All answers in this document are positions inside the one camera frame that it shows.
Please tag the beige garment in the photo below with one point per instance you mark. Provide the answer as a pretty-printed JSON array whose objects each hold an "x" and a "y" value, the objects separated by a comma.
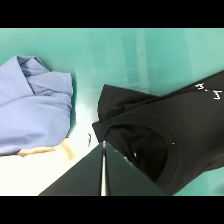
[{"x": 66, "y": 147}]

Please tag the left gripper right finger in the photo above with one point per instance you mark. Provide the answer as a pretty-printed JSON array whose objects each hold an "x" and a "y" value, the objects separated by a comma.
[{"x": 126, "y": 180}]

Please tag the black T-shirt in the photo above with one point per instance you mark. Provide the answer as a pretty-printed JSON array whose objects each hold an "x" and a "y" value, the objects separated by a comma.
[{"x": 190, "y": 126}]

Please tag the light blue shirt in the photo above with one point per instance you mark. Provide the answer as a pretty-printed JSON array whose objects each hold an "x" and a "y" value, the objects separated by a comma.
[{"x": 33, "y": 106}]

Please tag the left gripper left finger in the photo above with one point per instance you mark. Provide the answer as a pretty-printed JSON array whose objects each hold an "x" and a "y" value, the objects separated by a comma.
[{"x": 83, "y": 176}]

